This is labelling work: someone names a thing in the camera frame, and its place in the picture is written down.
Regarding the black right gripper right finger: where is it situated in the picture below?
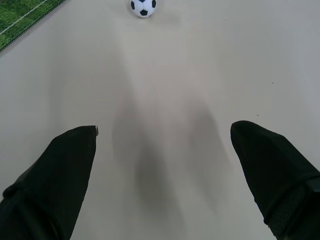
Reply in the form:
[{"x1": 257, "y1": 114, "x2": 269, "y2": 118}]
[{"x1": 230, "y1": 120, "x2": 320, "y2": 240}]

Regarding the black and white soccer ball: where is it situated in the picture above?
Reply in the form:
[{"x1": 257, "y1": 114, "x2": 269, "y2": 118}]
[{"x1": 130, "y1": 0, "x2": 158, "y2": 18}]

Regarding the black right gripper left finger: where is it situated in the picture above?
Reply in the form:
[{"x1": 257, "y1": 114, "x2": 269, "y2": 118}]
[{"x1": 0, "y1": 125, "x2": 99, "y2": 240}]

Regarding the green artificial turf mat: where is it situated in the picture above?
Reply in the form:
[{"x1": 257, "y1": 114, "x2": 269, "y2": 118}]
[{"x1": 0, "y1": 0, "x2": 68, "y2": 53}]

